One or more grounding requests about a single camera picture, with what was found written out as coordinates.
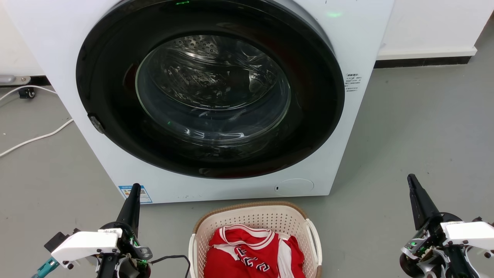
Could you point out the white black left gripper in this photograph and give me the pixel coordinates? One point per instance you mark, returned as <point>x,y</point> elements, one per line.
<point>87,243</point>

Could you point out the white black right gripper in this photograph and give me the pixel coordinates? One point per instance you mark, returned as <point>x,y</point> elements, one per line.
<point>467,233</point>

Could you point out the white plastic laundry basket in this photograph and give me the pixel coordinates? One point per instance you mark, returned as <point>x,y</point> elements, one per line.
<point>254,216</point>

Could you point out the blue energy label sticker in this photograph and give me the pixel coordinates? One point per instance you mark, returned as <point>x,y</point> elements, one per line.
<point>144,195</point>

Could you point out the red and white jersey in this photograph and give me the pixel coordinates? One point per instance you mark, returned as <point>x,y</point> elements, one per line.
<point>231,258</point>

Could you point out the round black washer door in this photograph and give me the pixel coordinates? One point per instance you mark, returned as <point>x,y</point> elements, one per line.
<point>112,96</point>

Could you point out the round white filter cover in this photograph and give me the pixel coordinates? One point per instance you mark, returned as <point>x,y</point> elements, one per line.
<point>295,187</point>

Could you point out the small printed text label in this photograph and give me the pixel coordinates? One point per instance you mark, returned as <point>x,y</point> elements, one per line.
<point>352,82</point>

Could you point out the black baseboard strip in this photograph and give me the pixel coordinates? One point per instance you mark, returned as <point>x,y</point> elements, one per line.
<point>420,62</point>

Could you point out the black wheel caster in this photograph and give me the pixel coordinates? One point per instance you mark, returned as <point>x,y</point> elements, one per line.
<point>27,93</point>

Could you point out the white front-load washing machine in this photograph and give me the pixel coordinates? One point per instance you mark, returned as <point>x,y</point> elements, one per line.
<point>58,58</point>

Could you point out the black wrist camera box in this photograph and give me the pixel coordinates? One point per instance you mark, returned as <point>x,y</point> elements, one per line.
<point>58,241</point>

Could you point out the grey metal floor bracket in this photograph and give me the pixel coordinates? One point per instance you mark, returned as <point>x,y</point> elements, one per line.
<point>15,80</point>

